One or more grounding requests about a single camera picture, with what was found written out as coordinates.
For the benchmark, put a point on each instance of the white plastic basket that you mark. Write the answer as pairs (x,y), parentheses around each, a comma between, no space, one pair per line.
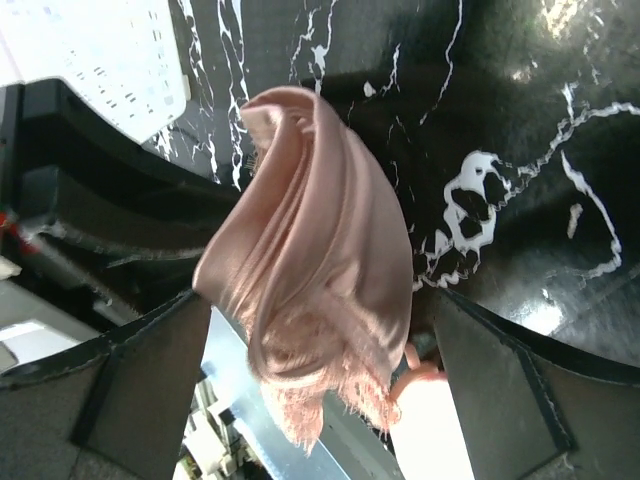
(119,57)

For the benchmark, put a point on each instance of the black marble mat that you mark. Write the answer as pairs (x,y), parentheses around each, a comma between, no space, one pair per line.
(509,130)

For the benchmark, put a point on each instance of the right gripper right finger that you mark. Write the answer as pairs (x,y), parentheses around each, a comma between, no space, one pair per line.
(532,407)

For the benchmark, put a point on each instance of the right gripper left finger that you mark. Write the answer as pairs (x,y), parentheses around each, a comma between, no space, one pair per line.
(114,407)

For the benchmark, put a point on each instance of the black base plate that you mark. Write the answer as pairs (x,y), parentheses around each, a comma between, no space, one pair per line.
(96,224)

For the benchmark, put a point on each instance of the pink lace bra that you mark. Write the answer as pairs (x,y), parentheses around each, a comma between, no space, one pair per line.
(315,263)

